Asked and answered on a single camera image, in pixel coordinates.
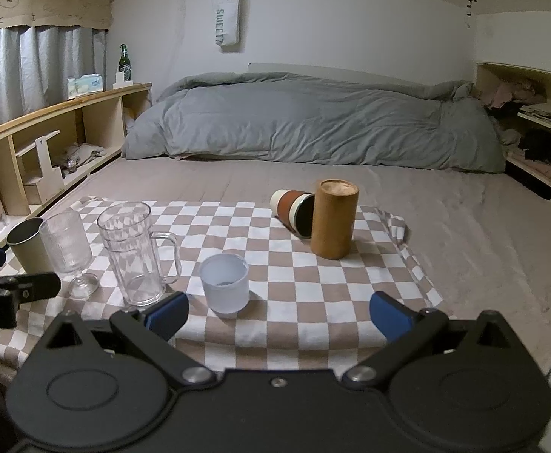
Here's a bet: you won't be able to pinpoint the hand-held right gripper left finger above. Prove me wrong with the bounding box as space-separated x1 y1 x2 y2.
44 291 216 391

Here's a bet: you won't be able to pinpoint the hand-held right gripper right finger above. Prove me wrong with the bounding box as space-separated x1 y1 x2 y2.
340 293 517 390

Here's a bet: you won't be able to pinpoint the brown and white cup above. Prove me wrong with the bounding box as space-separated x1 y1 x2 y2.
270 189 316 239

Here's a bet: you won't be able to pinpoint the olive metal cup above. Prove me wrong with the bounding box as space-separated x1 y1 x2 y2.
6 217 59 277

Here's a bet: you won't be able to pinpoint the white frosted cup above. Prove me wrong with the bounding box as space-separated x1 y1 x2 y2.
199 254 250 318

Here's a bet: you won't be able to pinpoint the tan cylindrical cup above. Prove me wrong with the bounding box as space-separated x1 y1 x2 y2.
310 178 359 260

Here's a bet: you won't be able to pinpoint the ribbed stemmed glass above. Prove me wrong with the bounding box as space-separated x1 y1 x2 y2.
38 210 100 300

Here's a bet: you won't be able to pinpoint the clear glass mug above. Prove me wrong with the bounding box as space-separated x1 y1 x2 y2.
97 201 182 307

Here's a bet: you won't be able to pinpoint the wooden stand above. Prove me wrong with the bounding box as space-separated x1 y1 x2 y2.
15 129 66 206

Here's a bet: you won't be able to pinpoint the brown checkered cloth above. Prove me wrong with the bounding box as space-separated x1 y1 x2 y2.
0 197 452 370

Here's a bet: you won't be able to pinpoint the grey crumpled cloth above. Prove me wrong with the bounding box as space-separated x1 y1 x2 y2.
54 144 107 173

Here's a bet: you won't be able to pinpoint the long wooden bedside shelf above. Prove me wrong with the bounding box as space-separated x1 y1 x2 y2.
0 82 152 246

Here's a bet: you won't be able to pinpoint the grey curtain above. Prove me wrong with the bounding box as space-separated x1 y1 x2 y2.
0 23 109 137

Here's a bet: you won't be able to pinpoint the tissue box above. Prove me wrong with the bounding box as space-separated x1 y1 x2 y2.
67 74 104 100

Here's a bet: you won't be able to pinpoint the grey duvet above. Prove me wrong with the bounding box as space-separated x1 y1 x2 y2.
121 72 507 174

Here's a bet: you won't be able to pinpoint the dark clothes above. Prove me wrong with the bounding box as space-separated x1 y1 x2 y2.
511 129 551 163

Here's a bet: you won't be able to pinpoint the green glass bottle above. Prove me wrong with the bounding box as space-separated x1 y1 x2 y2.
117 43 133 81

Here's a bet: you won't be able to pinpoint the beige folded clothes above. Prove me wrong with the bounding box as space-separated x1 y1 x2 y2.
516 103 551 126

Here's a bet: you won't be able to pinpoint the pink crumpled cloth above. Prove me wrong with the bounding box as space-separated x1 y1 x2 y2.
480 78 547 109

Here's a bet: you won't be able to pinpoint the white hanging bag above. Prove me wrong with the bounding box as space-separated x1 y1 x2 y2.
212 0 243 54

